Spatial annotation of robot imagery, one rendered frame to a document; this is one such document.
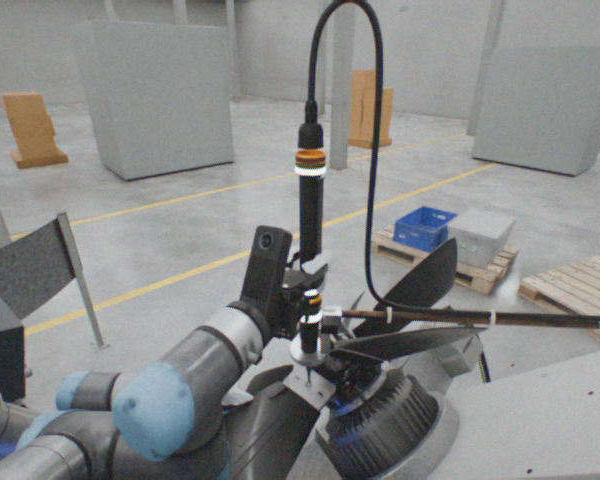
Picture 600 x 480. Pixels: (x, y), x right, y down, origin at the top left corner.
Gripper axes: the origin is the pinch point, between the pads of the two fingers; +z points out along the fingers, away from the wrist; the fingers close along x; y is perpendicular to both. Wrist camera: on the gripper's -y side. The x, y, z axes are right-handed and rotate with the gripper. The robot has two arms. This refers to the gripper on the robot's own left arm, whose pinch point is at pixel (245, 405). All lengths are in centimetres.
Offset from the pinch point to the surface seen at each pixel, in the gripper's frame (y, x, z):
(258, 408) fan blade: -1.4, -0.7, 2.7
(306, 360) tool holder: -0.4, -10.6, 11.2
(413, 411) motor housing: 1.0, 1.2, 31.2
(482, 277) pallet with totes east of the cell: 228, 80, 151
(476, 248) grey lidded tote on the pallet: 243, 60, 149
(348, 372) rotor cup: 6.9, -2.3, 19.5
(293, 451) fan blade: -9.0, 0.3, 9.4
